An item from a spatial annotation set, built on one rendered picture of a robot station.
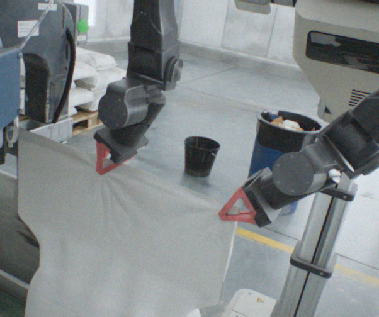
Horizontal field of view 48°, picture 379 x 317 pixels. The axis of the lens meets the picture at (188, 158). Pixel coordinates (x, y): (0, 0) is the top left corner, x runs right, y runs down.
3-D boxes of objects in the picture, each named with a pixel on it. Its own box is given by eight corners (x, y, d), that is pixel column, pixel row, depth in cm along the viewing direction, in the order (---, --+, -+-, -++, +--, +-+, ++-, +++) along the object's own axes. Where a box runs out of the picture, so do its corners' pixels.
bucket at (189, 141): (220, 172, 360) (226, 143, 350) (206, 183, 334) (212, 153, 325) (188, 161, 370) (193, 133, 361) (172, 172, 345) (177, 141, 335)
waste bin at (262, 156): (307, 199, 335) (330, 121, 311) (293, 227, 291) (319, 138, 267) (250, 180, 352) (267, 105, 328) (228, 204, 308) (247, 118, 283)
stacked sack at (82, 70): (100, 78, 392) (101, 63, 386) (49, 88, 335) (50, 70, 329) (63, 68, 406) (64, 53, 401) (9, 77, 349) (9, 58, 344)
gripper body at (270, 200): (240, 191, 64) (282, 170, 60) (259, 170, 73) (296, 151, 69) (262, 228, 64) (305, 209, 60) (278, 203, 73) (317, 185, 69)
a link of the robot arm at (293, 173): (391, 158, 59) (352, 112, 62) (375, 159, 50) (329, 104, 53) (323, 207, 65) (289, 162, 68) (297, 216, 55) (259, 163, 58)
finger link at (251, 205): (204, 204, 70) (251, 181, 66) (220, 190, 77) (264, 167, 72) (225, 239, 71) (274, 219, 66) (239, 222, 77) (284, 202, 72)
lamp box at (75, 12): (87, 44, 102) (89, 5, 99) (74, 46, 98) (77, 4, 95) (62, 38, 105) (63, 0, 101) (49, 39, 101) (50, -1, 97)
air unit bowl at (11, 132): (22, 141, 84) (22, 112, 82) (10, 145, 82) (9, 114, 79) (10, 137, 85) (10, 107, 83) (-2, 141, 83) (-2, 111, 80)
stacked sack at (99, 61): (119, 70, 439) (121, 55, 433) (94, 74, 402) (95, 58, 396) (68, 56, 462) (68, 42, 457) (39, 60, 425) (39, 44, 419)
